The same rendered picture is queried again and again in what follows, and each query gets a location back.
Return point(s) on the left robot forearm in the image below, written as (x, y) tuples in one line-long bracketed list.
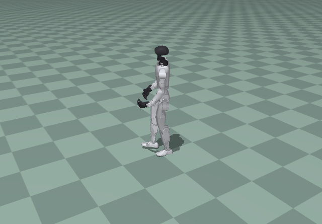
[(157, 97)]

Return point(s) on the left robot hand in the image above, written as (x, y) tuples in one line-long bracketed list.
[(142, 104)]

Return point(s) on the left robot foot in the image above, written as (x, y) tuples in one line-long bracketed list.
[(164, 152)]

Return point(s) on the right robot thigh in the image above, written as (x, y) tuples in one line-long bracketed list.
[(153, 113)]

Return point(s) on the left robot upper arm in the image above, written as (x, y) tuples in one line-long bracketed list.
[(162, 75)]

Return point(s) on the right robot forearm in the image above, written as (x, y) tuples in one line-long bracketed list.
[(154, 85)]

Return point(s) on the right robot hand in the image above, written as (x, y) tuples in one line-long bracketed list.
[(146, 91)]

